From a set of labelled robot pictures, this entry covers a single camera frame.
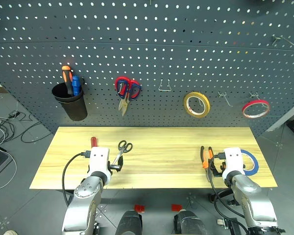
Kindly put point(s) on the red tape roll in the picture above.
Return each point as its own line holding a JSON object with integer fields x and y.
{"x": 243, "y": 110}

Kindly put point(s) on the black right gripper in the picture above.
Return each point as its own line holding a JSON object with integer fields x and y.
{"x": 219, "y": 171}

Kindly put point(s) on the dark grey pegboard wall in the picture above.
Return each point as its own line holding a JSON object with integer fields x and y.
{"x": 137, "y": 62}

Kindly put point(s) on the black plastic cup holder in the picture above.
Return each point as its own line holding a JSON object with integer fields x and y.
{"x": 73, "y": 110}

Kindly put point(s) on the red floor marker square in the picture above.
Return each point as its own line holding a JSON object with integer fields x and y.
{"x": 176, "y": 207}
{"x": 139, "y": 208}

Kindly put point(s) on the dark rounded shape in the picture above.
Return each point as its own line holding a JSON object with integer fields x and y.
{"x": 189, "y": 224}
{"x": 128, "y": 224}

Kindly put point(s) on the silver pegboard hook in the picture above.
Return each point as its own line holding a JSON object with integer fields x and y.
{"x": 200, "y": 99}
{"x": 225, "y": 96}
{"x": 256, "y": 96}
{"x": 284, "y": 41}

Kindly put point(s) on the orange and black screwdriver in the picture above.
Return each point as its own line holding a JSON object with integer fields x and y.
{"x": 67, "y": 78}

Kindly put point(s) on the red and blue scissors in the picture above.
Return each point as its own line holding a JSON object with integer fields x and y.
{"x": 123, "y": 105}

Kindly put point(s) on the white caster wheel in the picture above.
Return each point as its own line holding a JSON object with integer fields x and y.
{"x": 220, "y": 221}

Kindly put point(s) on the orange and black pliers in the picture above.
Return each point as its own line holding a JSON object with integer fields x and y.
{"x": 203, "y": 156}

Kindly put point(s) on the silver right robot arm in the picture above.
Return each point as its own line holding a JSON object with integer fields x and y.
{"x": 254, "y": 200}

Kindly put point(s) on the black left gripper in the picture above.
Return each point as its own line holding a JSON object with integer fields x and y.
{"x": 113, "y": 167}

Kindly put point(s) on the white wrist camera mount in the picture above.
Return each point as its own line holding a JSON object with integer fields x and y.
{"x": 99, "y": 159}
{"x": 232, "y": 159}

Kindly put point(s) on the yellow tape roll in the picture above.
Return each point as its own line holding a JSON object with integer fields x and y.
{"x": 185, "y": 104}

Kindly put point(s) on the black flat floor device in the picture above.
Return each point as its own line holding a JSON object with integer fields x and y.
{"x": 0, "y": 161}

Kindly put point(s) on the white shoe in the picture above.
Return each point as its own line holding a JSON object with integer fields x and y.
{"x": 10, "y": 232}

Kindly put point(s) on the blue tape roll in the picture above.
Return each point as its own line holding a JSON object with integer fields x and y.
{"x": 256, "y": 164}

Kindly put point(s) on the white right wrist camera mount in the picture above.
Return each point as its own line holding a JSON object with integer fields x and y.
{"x": 232, "y": 159}

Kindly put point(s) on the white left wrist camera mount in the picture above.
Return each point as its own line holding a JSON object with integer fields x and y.
{"x": 99, "y": 159}

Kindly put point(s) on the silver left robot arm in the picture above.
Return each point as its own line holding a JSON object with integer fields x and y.
{"x": 85, "y": 195}

